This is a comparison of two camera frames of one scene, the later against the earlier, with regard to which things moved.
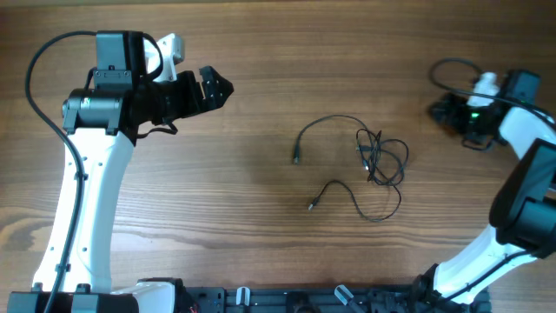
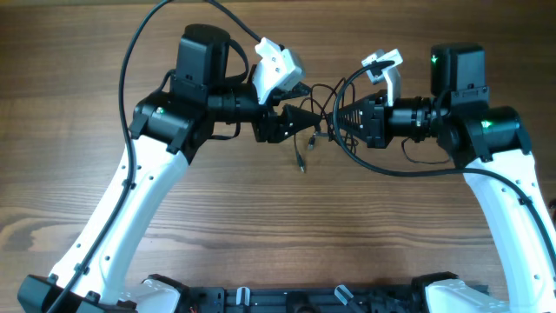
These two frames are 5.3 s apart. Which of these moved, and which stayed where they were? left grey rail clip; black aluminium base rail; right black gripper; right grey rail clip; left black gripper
Moved: right black gripper; left black gripper
Stayed: left grey rail clip; black aluminium base rail; right grey rail clip
